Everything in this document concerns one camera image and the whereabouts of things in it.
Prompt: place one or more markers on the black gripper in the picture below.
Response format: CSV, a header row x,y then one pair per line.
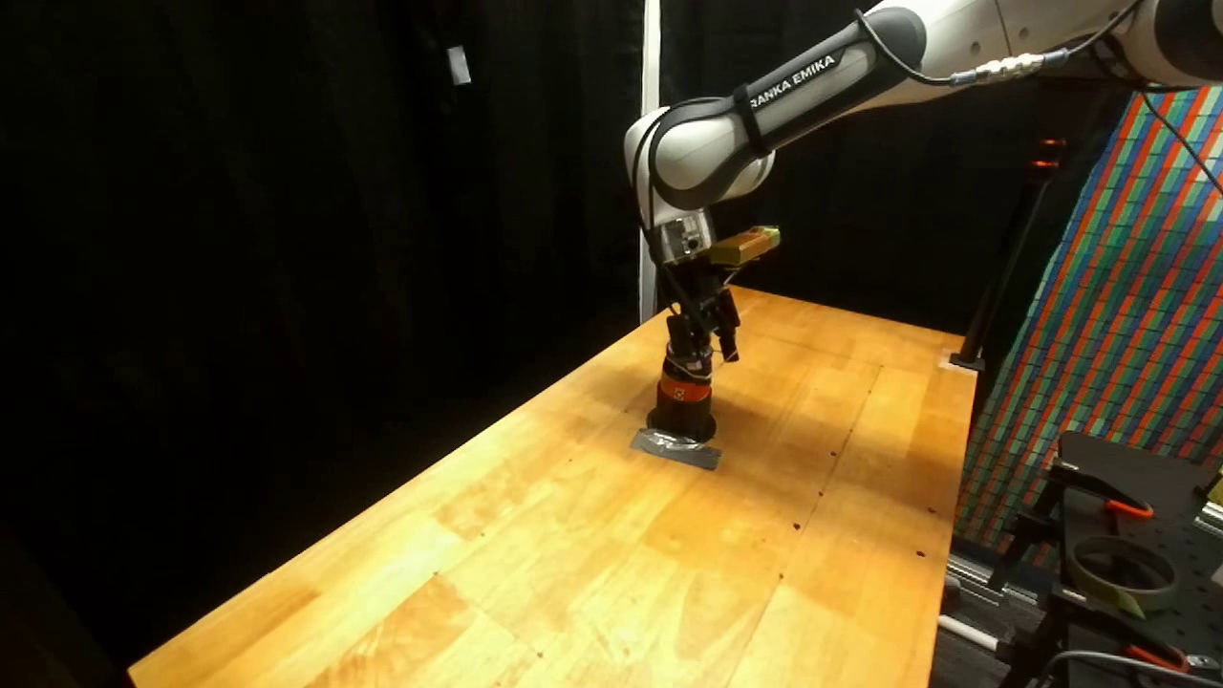
x,y
696,293

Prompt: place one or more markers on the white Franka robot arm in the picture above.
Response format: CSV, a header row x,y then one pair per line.
x,y
817,82

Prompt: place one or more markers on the orange rubber band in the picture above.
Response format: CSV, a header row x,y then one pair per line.
x,y
687,390

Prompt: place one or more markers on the white vertical pole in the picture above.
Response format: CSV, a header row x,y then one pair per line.
x,y
653,271

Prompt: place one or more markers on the black tripod stand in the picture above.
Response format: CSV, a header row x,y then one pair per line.
x,y
1016,254

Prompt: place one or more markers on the white tag on curtain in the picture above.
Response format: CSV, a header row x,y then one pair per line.
x,y
459,66

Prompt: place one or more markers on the multicoloured striped panel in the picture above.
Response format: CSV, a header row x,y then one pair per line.
x,y
1120,306

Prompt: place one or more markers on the black curtain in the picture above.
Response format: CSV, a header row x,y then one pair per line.
x,y
293,254

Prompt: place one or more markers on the black mounting plate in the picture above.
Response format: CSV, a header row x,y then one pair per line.
x,y
1152,479

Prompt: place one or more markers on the grey tape roll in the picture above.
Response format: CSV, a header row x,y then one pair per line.
x,y
1124,571

